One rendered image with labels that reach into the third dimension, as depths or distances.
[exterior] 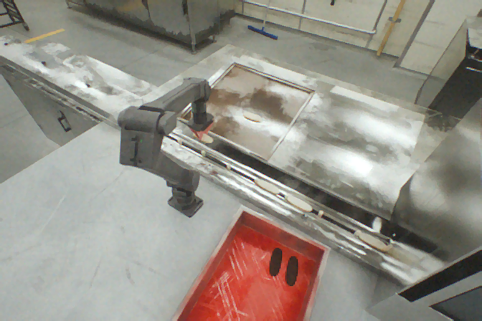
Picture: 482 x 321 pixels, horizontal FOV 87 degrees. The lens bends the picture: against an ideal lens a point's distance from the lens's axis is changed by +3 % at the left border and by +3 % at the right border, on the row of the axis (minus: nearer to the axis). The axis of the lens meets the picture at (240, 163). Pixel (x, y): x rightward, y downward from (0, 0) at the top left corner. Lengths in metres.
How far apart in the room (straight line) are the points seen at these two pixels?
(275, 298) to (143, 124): 0.64
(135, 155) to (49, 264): 0.60
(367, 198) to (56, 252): 1.13
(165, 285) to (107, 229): 0.31
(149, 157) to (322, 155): 0.77
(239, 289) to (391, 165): 0.78
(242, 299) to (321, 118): 0.85
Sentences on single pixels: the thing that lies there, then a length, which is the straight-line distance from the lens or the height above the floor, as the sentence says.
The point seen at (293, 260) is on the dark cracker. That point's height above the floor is 0.83.
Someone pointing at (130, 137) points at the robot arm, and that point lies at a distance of 0.59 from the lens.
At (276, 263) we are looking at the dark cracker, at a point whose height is 0.83.
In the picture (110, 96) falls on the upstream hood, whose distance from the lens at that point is 1.49.
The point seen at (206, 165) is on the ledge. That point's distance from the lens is 1.09.
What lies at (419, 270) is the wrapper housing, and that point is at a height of 1.11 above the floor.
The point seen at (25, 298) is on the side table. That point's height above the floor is 0.82.
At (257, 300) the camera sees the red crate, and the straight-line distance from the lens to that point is 0.89.
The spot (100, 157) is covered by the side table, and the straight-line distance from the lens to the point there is 1.31.
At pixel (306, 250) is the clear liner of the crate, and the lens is 0.92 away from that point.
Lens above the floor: 1.69
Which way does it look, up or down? 49 degrees down
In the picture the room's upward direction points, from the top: 4 degrees clockwise
